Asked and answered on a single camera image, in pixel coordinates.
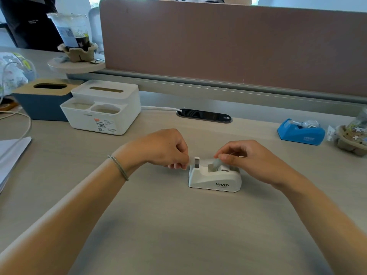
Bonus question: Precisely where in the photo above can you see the person's right hand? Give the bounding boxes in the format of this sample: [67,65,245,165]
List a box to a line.
[214,140,288,189]

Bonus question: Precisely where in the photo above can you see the person's left hand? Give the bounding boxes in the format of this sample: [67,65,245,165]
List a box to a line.
[115,129,190,176]

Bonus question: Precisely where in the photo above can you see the person's right forearm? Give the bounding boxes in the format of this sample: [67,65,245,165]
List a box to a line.
[271,172,367,275]

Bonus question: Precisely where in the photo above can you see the person's left forearm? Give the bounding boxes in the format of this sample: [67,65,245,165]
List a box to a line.
[0,149,135,275]

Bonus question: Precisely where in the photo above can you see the white tape dispenser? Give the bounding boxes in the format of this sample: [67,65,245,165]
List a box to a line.
[188,157,242,193]

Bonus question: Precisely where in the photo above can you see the blue tape dispenser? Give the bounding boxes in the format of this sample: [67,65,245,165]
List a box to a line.
[277,118,326,146]

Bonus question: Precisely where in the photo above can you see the white tissue box organizer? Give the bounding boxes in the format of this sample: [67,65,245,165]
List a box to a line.
[60,80,142,136]

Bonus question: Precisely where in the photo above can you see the brown desk divider panel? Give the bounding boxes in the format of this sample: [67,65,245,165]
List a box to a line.
[99,0,367,98]

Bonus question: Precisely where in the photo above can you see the clear plastic cup with stars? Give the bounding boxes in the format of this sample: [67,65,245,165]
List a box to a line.
[345,107,367,146]

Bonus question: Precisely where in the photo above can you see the round beige side shelf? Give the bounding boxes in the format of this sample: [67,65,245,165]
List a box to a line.
[47,55,106,74]

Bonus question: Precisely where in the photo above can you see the blue tissue box wooden lid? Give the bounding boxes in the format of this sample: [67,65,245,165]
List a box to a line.
[11,78,77,122]

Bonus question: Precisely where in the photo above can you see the white office chair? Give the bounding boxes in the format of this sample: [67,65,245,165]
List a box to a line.
[88,7,105,55]

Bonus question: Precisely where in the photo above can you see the plastic cup with dark drink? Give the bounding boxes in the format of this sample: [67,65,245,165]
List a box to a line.
[46,12,92,52]

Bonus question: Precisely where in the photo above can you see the stack of white papers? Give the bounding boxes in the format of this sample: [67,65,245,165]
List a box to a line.
[0,136,33,194]

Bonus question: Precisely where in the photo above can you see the brown tape roll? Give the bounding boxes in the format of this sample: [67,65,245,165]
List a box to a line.
[0,97,19,111]

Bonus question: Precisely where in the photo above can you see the printed plastic bag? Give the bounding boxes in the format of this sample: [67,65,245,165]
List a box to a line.
[0,52,37,98]

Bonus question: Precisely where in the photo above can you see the black desk cable grommet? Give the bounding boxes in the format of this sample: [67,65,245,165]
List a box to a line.
[176,108,233,124]

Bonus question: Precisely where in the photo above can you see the white power cable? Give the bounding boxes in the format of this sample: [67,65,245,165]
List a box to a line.
[140,105,184,114]

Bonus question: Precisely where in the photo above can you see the thin grey wrist bracelet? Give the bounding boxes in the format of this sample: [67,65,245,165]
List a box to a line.
[107,155,129,182]

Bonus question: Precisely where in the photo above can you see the grey divider base rail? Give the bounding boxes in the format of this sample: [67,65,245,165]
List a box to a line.
[66,68,367,114]

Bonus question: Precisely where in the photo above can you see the thin white cable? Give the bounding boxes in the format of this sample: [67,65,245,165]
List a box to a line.
[0,110,32,158]

